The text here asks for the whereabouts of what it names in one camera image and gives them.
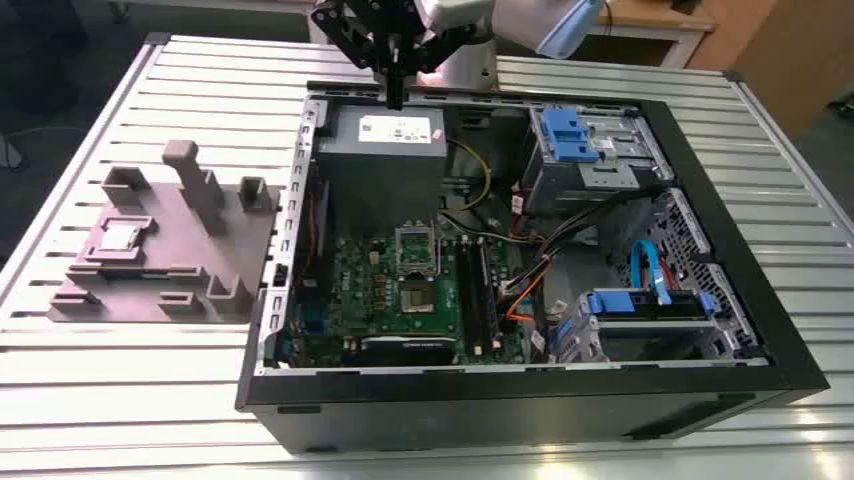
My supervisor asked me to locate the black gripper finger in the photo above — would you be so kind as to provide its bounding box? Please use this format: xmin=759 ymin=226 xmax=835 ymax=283
xmin=310 ymin=0 xmax=396 ymax=110
xmin=394 ymin=22 xmax=476 ymax=110

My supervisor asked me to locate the metal socket cover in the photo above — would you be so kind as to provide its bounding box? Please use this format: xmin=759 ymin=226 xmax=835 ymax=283
xmin=392 ymin=218 xmax=443 ymax=278

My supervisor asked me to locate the wire locking lever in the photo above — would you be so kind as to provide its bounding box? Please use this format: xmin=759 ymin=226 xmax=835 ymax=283
xmin=434 ymin=219 xmax=452 ymax=277

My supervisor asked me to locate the silver CPU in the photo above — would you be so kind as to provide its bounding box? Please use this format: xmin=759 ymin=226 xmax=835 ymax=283
xmin=97 ymin=224 xmax=143 ymax=251

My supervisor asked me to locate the CPU socket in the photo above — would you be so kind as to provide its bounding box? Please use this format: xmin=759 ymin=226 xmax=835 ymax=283
xmin=398 ymin=276 xmax=440 ymax=320

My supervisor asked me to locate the blue disk carrier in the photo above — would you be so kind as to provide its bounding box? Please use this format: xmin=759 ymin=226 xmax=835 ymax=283
xmin=542 ymin=106 xmax=600 ymax=165

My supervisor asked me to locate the grey power supply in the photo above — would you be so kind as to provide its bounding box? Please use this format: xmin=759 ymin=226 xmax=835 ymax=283
xmin=311 ymin=104 xmax=450 ymax=241

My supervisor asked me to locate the metal drive cage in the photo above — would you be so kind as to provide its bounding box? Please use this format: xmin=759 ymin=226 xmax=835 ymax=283
xmin=522 ymin=103 xmax=676 ymax=217

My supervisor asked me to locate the grey parts rack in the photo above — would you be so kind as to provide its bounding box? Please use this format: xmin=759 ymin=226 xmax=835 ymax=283
xmin=45 ymin=139 xmax=283 ymax=325

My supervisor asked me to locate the RAM slot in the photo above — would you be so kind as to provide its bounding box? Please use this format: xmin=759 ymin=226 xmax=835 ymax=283
xmin=455 ymin=238 xmax=484 ymax=354
xmin=464 ymin=238 xmax=494 ymax=354

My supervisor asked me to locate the green motherboard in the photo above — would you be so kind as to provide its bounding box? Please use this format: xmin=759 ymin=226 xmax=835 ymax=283
xmin=286 ymin=219 xmax=532 ymax=370

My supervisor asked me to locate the wooden cabinet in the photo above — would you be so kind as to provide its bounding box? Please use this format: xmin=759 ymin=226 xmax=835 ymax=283
xmin=690 ymin=0 xmax=854 ymax=146

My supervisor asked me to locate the blue VGA port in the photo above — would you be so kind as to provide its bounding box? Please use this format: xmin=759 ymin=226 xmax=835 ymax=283
xmin=299 ymin=306 xmax=330 ymax=337

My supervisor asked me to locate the hard disk in blue carrier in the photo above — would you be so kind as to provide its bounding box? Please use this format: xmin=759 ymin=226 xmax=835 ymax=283
xmin=578 ymin=287 xmax=721 ymax=325

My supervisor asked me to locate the black graphics card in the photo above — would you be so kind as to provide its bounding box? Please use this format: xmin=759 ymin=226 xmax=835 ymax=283
xmin=344 ymin=333 xmax=463 ymax=370

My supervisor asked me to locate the metal disk cage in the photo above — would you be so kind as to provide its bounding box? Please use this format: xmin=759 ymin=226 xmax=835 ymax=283
xmin=543 ymin=287 xmax=770 ymax=367

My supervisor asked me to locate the black PC case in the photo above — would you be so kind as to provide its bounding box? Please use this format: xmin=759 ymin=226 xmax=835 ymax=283
xmin=233 ymin=79 xmax=831 ymax=455

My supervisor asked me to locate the yellow wire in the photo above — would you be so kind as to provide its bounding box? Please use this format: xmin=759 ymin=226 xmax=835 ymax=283
xmin=439 ymin=138 xmax=495 ymax=216

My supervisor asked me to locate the black cable bundle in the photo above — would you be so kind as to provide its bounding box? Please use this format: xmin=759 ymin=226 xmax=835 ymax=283
xmin=499 ymin=184 xmax=672 ymax=301

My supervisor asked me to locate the orange wire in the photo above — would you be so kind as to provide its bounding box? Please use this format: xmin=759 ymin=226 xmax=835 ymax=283
xmin=503 ymin=287 xmax=535 ymax=326

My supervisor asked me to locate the blue flat wire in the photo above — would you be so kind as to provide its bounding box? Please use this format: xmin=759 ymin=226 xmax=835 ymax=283
xmin=628 ymin=238 xmax=674 ymax=307

